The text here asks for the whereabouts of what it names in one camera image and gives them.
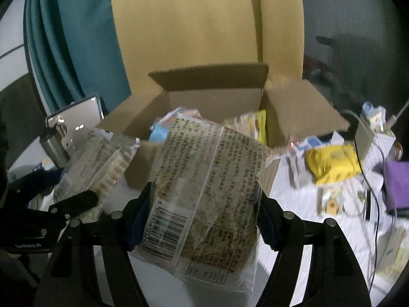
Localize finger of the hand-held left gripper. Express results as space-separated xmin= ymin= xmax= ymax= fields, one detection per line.
xmin=8 ymin=167 xmax=66 ymax=199
xmin=47 ymin=189 xmax=99 ymax=222

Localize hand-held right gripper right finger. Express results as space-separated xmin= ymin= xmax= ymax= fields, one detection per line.
xmin=254 ymin=195 xmax=373 ymax=307

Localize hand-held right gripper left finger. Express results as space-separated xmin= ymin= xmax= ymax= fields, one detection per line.
xmin=35 ymin=182 xmax=158 ymax=307

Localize clear biscuit packet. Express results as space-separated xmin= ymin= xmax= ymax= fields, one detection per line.
xmin=52 ymin=128 xmax=141 ymax=216

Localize large clear printed snack packet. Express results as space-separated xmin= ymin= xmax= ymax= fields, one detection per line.
xmin=132 ymin=115 xmax=273 ymax=295

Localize brown cardboard box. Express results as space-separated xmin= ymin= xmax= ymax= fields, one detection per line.
xmin=95 ymin=62 xmax=351 ymax=197

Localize white fleece cloth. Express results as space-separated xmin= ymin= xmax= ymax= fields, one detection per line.
xmin=128 ymin=152 xmax=401 ymax=307

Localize silver tablet stand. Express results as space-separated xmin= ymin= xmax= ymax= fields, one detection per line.
xmin=39 ymin=123 xmax=82 ymax=167

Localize small white packet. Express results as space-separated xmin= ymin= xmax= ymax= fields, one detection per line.
xmin=285 ymin=137 xmax=309 ymax=189

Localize grey tablet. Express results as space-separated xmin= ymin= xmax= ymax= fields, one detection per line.
xmin=46 ymin=95 xmax=105 ymax=135

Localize silver blue snack packet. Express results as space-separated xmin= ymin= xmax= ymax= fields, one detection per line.
xmin=148 ymin=106 xmax=181 ymax=143

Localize yellow green snack packet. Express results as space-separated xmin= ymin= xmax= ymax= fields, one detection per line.
xmin=223 ymin=109 xmax=268 ymax=145

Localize grey box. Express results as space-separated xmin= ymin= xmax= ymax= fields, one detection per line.
xmin=354 ymin=124 xmax=379 ymax=159

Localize purple cloth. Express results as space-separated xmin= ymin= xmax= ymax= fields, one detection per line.
xmin=381 ymin=159 xmax=409 ymax=215

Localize teal curtain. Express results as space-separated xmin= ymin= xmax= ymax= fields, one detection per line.
xmin=23 ymin=0 xmax=134 ymax=113

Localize white blue carton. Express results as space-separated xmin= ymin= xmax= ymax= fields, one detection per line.
xmin=360 ymin=102 xmax=388 ymax=132

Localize thin black cable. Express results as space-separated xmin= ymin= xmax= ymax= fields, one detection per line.
xmin=340 ymin=109 xmax=389 ymax=295

